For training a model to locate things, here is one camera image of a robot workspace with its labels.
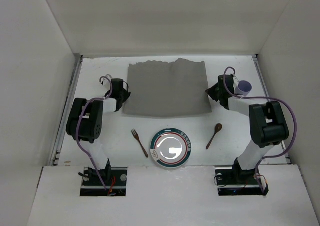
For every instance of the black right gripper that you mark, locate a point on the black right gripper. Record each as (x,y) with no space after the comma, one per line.
(214,93)

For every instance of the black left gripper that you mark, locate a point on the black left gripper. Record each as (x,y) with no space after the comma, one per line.
(124,95)

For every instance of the grey cloth napkin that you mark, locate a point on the grey cloth napkin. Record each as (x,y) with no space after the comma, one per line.
(162,89)

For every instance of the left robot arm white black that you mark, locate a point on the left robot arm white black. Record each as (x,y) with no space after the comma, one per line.
(85,124)

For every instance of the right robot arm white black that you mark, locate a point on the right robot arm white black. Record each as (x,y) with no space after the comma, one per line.
(245,164)

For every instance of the lilac plastic cup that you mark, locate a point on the lilac plastic cup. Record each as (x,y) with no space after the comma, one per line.
(243,88)

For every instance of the brown wooden spoon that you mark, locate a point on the brown wooden spoon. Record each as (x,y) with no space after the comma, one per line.
(217,129)

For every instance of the brown wooden fork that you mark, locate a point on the brown wooden fork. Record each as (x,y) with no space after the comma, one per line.
(136,136)

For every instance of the white plate green red rim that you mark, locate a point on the white plate green red rim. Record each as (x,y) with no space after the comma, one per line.
(170,148)

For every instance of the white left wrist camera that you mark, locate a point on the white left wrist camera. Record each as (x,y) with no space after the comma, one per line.
(106,79)

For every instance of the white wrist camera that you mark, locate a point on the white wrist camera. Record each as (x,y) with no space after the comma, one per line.
(235,83)
(106,79)

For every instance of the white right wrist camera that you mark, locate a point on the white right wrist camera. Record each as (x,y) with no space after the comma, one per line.
(235,83)

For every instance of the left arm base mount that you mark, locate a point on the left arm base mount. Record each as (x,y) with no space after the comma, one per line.
(115,181)

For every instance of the right aluminium table rail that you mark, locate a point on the right aluminium table rail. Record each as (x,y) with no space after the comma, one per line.
(268,123)

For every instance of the aluminium table rail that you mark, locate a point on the aluminium table rail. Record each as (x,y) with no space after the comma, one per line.
(58,142)
(268,123)

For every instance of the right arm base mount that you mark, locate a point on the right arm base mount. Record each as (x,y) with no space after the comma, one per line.
(228,185)

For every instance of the left aluminium table rail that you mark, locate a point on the left aluminium table rail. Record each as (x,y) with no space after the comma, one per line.
(58,142)

